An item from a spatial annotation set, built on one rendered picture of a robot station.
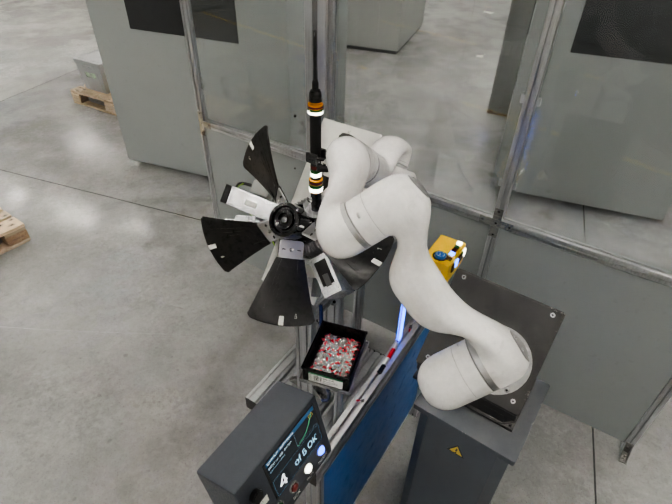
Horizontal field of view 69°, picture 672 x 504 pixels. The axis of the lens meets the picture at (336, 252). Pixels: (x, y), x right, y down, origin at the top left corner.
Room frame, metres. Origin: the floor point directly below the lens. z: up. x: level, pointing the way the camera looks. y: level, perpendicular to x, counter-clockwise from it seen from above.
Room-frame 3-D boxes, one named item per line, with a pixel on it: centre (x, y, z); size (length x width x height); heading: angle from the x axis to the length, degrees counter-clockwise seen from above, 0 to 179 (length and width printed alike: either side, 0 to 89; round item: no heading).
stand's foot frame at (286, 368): (1.57, 0.08, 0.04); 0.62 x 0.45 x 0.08; 148
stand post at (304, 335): (1.49, 0.13, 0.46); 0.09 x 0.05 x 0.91; 58
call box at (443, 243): (1.39, -0.39, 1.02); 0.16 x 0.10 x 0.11; 148
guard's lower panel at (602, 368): (1.93, -0.32, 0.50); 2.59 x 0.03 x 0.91; 58
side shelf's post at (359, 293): (1.85, -0.13, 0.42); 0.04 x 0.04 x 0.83; 58
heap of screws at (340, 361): (1.08, -0.01, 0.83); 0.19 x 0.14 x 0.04; 163
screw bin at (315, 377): (1.08, -0.01, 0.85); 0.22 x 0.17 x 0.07; 163
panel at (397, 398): (1.05, -0.18, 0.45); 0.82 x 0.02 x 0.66; 148
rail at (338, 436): (1.05, -0.18, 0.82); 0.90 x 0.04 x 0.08; 148
